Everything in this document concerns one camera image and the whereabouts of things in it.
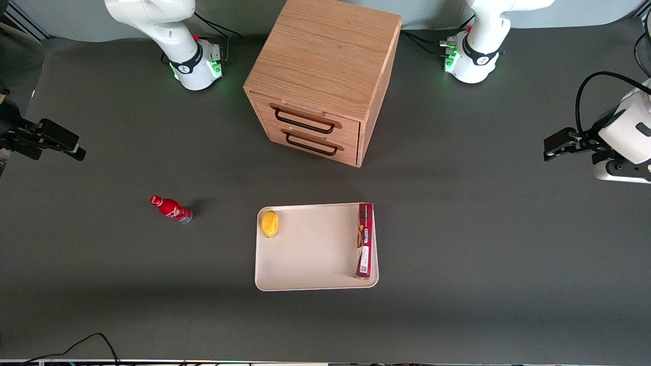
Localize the beige plastic tray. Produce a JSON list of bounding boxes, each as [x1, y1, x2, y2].
[[254, 203, 379, 292]]

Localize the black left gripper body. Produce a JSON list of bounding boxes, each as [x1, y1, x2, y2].
[[584, 109, 627, 154]]

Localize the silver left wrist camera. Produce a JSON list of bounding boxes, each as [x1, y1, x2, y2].
[[593, 158, 651, 184]]

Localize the red coke bottle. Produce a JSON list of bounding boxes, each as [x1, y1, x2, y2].
[[150, 195, 193, 225]]

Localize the black right base cable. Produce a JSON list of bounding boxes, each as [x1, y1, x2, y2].
[[193, 11, 243, 64]]

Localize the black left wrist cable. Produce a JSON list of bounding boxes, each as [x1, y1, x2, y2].
[[575, 71, 651, 136]]

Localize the red cookie box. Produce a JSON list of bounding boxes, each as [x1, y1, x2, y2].
[[356, 203, 374, 280]]

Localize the black left base cables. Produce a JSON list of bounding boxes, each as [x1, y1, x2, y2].
[[401, 15, 475, 57]]

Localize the black drawer handle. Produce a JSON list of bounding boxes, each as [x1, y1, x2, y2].
[[286, 132, 339, 157], [274, 108, 336, 135]]

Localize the yellow lemon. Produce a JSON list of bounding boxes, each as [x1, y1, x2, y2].
[[261, 210, 279, 238]]

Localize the black hanging cable loop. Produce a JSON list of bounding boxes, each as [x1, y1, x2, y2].
[[633, 10, 651, 78]]

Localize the black cable at table edge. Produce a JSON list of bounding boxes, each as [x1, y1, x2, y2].
[[20, 332, 121, 366]]

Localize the wooden two-drawer cabinet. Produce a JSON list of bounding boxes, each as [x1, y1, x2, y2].
[[243, 0, 403, 168]]

